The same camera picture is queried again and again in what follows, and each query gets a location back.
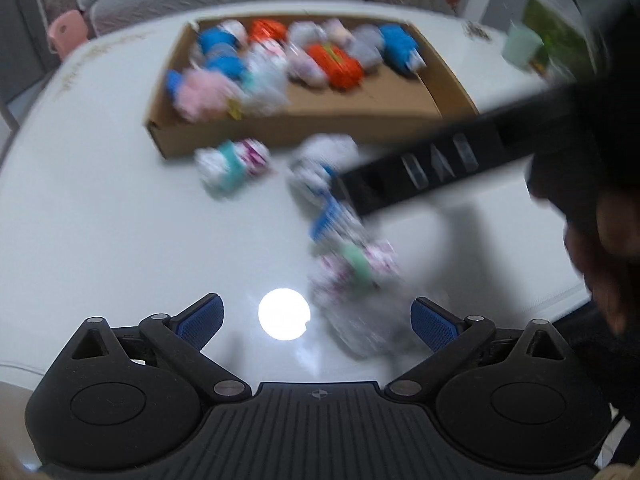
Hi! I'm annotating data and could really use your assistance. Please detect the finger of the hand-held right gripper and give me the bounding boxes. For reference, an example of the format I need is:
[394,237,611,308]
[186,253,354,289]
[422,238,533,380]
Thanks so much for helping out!
[332,77,601,221]

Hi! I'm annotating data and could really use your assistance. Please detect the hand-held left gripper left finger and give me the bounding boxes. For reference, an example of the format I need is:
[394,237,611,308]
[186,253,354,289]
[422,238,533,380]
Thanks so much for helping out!
[50,293,252,402]

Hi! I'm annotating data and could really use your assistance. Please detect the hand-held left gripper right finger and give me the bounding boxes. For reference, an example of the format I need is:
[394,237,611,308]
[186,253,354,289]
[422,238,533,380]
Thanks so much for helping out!
[384,298,581,402]

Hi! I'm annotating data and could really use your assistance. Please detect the white blue-striped sock roll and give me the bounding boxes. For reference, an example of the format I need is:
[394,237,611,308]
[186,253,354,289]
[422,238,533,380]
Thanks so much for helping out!
[287,133,362,207]

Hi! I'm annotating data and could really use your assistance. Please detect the blue white bagged sock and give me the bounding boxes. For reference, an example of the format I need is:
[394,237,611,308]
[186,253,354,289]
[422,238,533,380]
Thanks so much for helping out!
[308,195,372,252]

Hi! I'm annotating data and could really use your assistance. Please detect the brown cardboard box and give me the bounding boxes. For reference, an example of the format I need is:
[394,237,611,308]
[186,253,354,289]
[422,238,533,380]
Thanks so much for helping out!
[144,17,482,161]

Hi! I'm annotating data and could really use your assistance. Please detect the patterned sock roll green band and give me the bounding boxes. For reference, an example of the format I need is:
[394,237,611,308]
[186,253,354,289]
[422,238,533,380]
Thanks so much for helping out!
[309,239,417,358]

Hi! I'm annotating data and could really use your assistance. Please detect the large orange sock roll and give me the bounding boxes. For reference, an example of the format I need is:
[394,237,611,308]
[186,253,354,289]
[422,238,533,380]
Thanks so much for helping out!
[305,42,364,91]

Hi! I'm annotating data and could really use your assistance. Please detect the grey sock roll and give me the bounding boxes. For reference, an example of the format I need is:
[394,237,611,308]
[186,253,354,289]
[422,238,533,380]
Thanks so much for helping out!
[349,27,386,69]

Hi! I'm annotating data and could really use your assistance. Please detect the white bagged sock bundle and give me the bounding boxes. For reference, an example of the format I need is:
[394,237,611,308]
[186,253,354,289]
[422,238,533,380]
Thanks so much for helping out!
[239,67,292,119]

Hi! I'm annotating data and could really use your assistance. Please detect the white sock roll teal band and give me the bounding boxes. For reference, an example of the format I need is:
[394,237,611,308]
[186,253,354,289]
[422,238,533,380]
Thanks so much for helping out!
[194,138,274,197]

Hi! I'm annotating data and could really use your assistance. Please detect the white purple sock roll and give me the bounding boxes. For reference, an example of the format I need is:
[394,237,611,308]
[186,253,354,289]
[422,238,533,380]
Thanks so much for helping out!
[322,18,356,46]

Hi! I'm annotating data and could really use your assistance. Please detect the pink fluffy sock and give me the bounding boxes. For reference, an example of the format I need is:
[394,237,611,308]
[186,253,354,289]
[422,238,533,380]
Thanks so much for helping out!
[174,67,242,122]

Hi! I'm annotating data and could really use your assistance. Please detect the person's right forearm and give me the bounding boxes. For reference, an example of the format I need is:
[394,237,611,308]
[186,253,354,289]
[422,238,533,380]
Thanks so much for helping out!
[569,305,640,467]

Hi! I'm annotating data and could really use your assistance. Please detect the person's right hand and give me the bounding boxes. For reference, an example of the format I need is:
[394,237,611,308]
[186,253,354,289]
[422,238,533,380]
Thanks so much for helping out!
[565,192,640,336]

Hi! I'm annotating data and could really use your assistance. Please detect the green printed packet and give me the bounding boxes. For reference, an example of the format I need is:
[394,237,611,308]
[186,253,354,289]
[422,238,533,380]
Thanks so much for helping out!
[522,0,597,77]

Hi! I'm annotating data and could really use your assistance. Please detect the mint green cup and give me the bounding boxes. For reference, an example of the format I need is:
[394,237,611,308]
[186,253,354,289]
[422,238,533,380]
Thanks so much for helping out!
[501,22,544,69]

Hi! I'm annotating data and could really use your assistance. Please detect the scattered crumbs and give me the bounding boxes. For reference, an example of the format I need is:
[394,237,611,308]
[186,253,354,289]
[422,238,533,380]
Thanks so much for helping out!
[462,22,494,42]

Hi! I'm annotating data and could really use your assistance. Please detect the white patterned sock roll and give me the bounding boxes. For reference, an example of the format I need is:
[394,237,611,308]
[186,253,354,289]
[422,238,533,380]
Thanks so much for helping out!
[247,42,291,77]

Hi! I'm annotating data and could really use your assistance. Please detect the small orange sock roll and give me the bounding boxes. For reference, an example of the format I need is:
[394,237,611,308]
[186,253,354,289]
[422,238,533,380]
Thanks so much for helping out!
[248,18,289,46]

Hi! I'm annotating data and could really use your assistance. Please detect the pink chair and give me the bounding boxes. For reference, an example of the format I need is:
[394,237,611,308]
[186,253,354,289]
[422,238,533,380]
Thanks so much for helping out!
[47,9,91,59]

